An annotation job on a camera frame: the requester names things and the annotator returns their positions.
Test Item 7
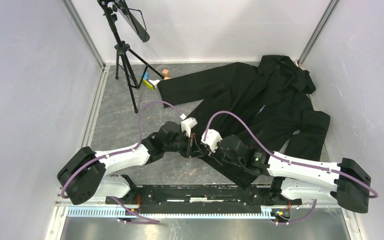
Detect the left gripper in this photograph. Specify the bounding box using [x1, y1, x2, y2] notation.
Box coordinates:
[163, 131, 204, 159]

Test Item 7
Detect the black jacket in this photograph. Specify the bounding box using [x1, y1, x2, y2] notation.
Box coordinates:
[157, 54, 332, 190]

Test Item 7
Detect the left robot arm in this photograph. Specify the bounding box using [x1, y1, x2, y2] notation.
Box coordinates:
[57, 117, 198, 205]

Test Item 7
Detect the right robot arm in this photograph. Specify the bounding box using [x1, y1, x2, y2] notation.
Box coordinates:
[201, 134, 372, 214]

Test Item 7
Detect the yellow purple white toy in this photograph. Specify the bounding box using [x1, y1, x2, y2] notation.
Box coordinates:
[142, 79, 161, 90]

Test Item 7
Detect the orange cube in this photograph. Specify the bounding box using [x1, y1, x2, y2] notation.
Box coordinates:
[161, 69, 170, 77]

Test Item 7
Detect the blue block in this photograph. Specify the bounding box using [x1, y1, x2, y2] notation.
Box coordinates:
[141, 71, 149, 81]

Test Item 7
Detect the black tripod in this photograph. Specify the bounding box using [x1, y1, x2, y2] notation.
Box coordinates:
[97, 0, 165, 114]

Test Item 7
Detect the black panel on tripod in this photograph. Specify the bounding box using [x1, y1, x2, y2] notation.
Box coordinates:
[114, 0, 150, 43]

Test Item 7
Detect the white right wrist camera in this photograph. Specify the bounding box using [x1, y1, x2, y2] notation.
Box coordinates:
[201, 129, 223, 153]

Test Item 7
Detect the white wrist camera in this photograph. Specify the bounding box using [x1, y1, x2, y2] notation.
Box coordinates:
[179, 113, 198, 138]
[201, 129, 223, 153]

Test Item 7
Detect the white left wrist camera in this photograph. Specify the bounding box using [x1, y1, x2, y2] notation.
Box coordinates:
[179, 113, 198, 138]

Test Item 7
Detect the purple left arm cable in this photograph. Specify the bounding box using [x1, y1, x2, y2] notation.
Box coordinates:
[60, 100, 185, 200]

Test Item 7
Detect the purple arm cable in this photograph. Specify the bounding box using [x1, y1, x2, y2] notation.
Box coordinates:
[202, 110, 380, 200]
[60, 100, 185, 200]

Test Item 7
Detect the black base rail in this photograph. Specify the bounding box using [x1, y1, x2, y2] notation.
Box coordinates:
[120, 184, 302, 214]

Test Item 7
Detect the white toothed cable strip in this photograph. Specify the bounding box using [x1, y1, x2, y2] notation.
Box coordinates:
[67, 206, 288, 220]

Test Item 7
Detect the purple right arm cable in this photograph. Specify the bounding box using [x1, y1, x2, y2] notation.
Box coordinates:
[202, 110, 380, 200]

